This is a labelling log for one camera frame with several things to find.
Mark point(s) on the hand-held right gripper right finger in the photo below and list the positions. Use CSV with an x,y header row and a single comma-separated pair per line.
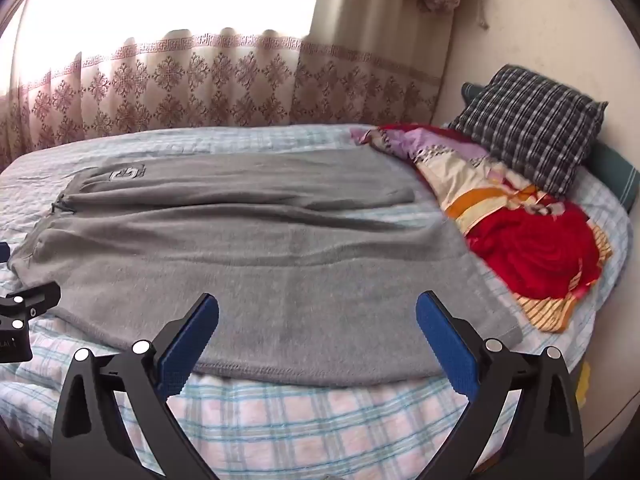
x,y
445,345

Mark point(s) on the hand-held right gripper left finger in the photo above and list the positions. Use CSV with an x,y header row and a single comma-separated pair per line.
x,y
187,345

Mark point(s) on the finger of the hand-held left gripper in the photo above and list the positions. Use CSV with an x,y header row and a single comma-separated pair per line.
x,y
3,252
35,300

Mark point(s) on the grey pants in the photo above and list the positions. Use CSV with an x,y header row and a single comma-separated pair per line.
x,y
260,260

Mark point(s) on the colourful floral quilt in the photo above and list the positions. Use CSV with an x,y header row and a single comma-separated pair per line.
x,y
530,245

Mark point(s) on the bed with checked sheet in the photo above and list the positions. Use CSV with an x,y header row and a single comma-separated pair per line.
x,y
300,425

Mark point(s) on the yellow object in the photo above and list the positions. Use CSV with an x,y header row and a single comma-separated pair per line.
x,y
582,382

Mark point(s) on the sheer patterned curtain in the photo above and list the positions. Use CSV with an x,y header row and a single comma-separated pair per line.
x,y
165,90

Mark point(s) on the teal pillow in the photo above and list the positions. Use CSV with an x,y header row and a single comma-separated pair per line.
x,y
615,175

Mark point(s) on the plaid pillow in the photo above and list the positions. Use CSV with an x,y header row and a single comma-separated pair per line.
x,y
535,120

